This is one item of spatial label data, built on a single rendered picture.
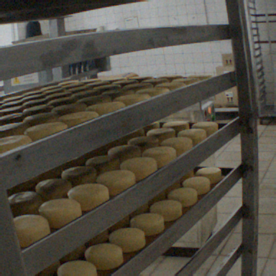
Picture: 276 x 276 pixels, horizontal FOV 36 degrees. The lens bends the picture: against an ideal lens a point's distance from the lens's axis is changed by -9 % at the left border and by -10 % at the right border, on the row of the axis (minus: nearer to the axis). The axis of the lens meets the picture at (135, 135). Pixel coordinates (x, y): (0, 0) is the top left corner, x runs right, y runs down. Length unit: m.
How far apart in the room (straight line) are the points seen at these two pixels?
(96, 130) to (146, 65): 6.31
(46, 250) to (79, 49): 0.20
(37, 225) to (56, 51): 0.18
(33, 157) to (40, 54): 0.09
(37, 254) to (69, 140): 0.12
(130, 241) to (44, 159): 0.24
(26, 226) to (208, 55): 6.01
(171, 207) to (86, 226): 0.26
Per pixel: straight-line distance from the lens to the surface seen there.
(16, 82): 2.43
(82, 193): 0.53
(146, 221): 0.66
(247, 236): 0.92
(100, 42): 0.47
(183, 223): 0.65
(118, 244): 0.61
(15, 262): 0.35
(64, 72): 1.06
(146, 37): 0.55
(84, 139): 0.45
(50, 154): 0.41
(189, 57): 6.49
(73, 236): 0.45
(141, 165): 0.62
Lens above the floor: 1.24
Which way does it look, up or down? 13 degrees down
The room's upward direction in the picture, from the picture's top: 7 degrees counter-clockwise
